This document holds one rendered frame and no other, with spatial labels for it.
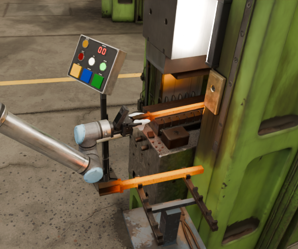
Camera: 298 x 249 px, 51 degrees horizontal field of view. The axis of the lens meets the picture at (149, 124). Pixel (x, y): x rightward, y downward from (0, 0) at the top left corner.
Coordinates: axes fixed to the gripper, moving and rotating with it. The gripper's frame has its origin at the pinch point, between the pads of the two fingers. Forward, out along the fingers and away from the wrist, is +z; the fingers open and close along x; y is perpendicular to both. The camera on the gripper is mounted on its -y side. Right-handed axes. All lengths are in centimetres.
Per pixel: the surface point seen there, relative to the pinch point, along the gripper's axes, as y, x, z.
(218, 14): -59, 26, 14
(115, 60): -14.1, -41.2, -1.5
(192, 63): -30.3, 7.6, 18.9
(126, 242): 100, 3, -10
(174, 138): 2.1, 19.0, 6.9
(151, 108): 1.1, -7.3, 6.9
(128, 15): 86, -443, 174
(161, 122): 0.9, 6.6, 5.8
